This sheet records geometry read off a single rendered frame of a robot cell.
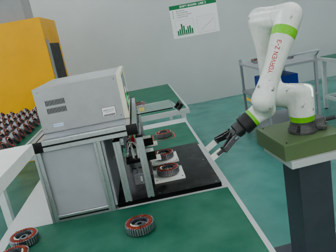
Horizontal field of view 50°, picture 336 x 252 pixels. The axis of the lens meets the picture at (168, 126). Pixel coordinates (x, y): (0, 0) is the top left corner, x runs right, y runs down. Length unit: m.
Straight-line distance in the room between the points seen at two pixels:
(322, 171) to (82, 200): 1.21
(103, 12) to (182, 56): 1.68
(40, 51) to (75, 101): 3.69
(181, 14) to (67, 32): 2.15
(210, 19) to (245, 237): 6.14
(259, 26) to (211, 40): 5.29
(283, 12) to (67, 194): 1.27
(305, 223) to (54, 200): 1.29
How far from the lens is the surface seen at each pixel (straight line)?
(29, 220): 1.80
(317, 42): 7.91
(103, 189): 1.60
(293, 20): 1.78
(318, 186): 2.05
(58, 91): 1.64
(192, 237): 1.32
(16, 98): 5.45
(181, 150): 2.14
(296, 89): 1.89
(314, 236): 2.17
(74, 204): 1.65
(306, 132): 1.94
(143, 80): 7.04
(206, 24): 7.14
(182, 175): 1.74
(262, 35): 1.91
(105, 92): 1.61
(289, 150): 1.84
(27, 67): 5.35
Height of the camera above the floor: 1.45
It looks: 14 degrees down
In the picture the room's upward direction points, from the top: 10 degrees counter-clockwise
